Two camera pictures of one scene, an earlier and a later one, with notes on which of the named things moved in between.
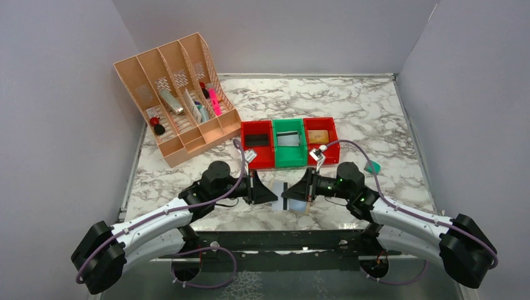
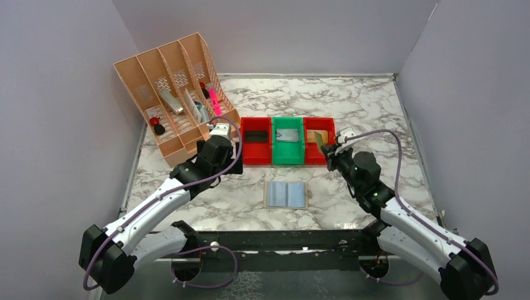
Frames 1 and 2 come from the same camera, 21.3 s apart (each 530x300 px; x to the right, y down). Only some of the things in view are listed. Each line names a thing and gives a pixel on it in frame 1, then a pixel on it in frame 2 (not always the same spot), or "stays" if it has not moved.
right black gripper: [310, 185] → [332, 155]
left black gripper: [252, 187] → [230, 156]
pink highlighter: [215, 102] stays
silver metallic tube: [170, 102] stays
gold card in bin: [318, 136] stays
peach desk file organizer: [180, 94] stays
